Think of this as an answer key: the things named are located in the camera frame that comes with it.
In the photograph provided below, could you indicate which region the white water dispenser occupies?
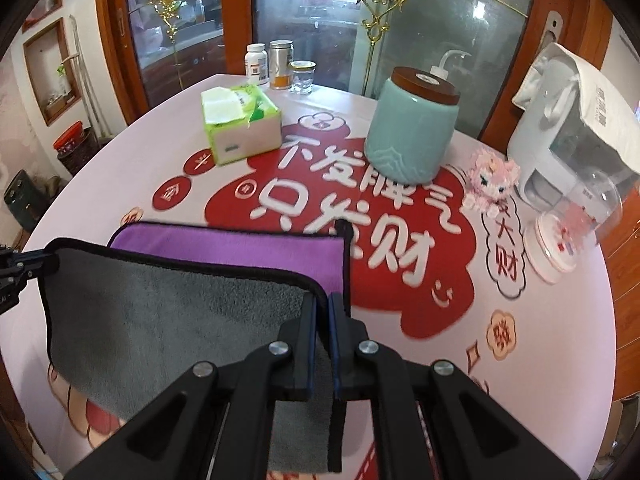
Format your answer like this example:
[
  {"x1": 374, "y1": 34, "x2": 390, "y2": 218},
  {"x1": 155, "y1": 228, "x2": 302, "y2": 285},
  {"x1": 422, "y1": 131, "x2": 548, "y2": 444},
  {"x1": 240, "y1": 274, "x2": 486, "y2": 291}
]
[{"x1": 506, "y1": 42, "x2": 639, "y2": 211}]

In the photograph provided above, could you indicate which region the pink block lion figure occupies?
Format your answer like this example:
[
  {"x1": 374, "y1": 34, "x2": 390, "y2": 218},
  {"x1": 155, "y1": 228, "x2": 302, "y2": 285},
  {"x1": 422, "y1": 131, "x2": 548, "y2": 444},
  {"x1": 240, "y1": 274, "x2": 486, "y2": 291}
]
[{"x1": 462, "y1": 148, "x2": 521, "y2": 218}]

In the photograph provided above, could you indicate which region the green tissue box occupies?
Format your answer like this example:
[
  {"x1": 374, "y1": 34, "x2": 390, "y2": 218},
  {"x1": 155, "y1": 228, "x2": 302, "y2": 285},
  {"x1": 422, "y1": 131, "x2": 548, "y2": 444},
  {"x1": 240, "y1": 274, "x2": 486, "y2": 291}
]
[{"x1": 201, "y1": 84, "x2": 283, "y2": 166}]

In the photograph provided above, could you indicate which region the teal ceramic jar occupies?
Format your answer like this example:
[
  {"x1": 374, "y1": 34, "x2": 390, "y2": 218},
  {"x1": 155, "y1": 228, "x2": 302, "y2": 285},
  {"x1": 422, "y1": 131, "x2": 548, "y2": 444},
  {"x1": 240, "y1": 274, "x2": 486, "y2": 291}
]
[{"x1": 364, "y1": 66, "x2": 460, "y2": 185}]

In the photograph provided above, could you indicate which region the red bucket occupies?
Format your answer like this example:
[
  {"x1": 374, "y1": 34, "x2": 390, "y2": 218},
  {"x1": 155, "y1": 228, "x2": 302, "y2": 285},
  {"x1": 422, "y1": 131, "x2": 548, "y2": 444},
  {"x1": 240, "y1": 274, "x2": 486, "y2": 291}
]
[{"x1": 52, "y1": 120, "x2": 85, "y2": 157}]

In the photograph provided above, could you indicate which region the printed round tablecloth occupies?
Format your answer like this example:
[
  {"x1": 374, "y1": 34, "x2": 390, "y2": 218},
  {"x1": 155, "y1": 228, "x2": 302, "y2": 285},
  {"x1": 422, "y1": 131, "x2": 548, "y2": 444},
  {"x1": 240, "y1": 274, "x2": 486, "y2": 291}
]
[{"x1": 1, "y1": 75, "x2": 615, "y2": 478}]

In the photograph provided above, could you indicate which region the wooden wall niche frame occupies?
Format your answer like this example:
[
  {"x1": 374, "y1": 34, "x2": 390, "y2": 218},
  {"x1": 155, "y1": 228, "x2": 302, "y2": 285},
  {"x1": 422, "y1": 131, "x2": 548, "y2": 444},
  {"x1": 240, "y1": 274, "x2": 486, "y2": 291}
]
[{"x1": 23, "y1": 18, "x2": 80, "y2": 126}]

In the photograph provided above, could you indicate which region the metal tin canister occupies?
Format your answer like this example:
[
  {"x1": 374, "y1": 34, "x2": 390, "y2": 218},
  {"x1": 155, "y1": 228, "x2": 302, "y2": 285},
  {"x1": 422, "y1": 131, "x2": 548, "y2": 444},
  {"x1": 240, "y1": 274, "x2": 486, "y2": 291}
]
[{"x1": 268, "y1": 39, "x2": 294, "y2": 90}]

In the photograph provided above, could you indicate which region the clear dome figure display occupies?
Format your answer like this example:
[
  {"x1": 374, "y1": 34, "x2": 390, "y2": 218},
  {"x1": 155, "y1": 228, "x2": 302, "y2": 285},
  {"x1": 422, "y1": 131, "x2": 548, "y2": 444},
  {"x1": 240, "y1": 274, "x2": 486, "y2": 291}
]
[{"x1": 523, "y1": 167, "x2": 623, "y2": 284}]

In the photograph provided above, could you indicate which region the wooden cabinet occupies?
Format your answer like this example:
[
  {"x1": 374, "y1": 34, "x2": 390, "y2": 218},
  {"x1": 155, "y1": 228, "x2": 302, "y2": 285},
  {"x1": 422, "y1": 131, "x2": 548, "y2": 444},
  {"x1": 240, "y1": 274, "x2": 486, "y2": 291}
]
[{"x1": 600, "y1": 190, "x2": 640, "y2": 401}]

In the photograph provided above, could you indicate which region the glass door with gold ornament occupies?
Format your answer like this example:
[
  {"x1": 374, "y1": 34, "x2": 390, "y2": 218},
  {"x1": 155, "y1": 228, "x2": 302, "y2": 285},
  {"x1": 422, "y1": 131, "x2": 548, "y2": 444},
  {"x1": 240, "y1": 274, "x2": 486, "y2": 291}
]
[{"x1": 96, "y1": 0, "x2": 613, "y2": 146}]

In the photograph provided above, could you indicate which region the purple and grey towel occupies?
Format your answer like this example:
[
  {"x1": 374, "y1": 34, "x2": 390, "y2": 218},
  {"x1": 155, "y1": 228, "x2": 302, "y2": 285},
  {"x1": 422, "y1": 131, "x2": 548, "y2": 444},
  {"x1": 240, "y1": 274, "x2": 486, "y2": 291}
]
[{"x1": 38, "y1": 220, "x2": 354, "y2": 474}]

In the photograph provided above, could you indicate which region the white pill bottle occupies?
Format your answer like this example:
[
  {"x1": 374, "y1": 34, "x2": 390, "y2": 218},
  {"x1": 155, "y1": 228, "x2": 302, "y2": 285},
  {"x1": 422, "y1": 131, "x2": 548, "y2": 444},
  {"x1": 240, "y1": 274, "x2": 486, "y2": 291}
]
[{"x1": 244, "y1": 44, "x2": 269, "y2": 84}]

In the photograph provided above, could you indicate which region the small glass jar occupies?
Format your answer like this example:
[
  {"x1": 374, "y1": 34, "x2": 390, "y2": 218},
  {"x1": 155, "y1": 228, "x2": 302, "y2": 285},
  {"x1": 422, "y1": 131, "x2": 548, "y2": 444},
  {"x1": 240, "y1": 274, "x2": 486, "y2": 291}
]
[{"x1": 290, "y1": 60, "x2": 316, "y2": 94}]

